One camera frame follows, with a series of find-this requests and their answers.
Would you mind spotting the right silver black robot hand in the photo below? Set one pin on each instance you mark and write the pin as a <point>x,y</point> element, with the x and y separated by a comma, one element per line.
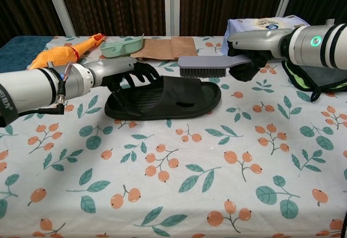
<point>254,41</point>

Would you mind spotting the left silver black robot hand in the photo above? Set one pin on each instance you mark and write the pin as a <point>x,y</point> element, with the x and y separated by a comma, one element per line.
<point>114,71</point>

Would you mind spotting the grey scrubbing brush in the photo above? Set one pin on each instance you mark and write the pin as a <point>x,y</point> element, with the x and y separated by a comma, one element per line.
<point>200,61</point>

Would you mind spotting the black rubber slipper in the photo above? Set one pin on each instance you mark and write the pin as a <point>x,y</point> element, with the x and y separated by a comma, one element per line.
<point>168,105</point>

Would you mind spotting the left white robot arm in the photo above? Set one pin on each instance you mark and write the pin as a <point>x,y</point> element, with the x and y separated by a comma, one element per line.
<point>27,86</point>

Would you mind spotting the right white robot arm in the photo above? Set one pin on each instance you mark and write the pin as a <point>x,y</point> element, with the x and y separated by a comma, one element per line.
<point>333,45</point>

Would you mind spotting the light purple tissue pack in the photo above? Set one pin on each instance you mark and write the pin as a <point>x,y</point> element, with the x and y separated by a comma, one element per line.
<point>260,24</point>

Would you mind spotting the light green plastic dish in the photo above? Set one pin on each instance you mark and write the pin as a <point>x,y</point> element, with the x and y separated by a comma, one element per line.
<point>114,51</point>

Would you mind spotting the brown paper bag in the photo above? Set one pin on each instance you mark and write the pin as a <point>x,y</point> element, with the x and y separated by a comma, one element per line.
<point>162,48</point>

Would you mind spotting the yellow rubber chicken toy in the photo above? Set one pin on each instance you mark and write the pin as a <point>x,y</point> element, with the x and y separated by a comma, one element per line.
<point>54,56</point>

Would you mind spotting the grey cloth with green trim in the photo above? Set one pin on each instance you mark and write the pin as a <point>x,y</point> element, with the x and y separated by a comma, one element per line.
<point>320,78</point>

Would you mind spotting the white floral tablecloth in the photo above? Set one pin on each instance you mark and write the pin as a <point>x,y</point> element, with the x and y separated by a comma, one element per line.
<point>173,181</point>

